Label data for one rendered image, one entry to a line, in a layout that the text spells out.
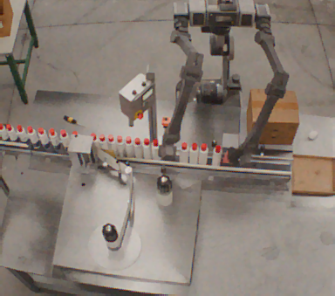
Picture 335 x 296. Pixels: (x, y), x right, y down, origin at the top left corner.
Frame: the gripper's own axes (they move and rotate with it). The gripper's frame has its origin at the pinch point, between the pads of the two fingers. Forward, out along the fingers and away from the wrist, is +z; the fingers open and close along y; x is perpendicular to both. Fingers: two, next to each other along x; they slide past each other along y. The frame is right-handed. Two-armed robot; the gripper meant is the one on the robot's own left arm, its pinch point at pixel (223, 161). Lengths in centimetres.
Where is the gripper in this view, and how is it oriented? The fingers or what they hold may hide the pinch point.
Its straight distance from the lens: 310.7
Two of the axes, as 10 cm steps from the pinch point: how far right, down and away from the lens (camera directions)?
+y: -1.1, 8.3, -5.4
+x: 7.8, 4.1, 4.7
